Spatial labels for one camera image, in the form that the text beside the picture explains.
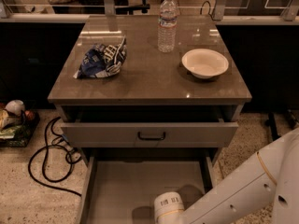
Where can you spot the grey drawer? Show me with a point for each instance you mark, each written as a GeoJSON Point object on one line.
{"type": "Point", "coordinates": [154, 126]}
{"type": "Point", "coordinates": [123, 190]}

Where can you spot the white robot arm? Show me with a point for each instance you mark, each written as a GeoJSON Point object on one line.
{"type": "Point", "coordinates": [269, 176]}

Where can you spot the grey top drawer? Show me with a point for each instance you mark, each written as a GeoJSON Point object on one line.
{"type": "Point", "coordinates": [154, 126]}

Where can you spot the grey drawer cabinet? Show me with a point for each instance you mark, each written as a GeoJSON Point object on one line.
{"type": "Point", "coordinates": [148, 77]}

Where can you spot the white bowl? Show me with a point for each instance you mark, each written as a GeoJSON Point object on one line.
{"type": "Point", "coordinates": [205, 63]}

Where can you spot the black stand leg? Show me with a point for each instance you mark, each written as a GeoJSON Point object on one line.
{"type": "Point", "coordinates": [292, 120]}

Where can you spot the blue white chip bag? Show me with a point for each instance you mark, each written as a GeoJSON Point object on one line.
{"type": "Point", "coordinates": [102, 61]}

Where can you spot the tray of assorted objects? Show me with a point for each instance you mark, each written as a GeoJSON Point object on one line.
{"type": "Point", "coordinates": [17, 124]}

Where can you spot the clear plastic water bottle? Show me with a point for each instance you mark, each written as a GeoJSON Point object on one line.
{"type": "Point", "coordinates": [167, 24]}

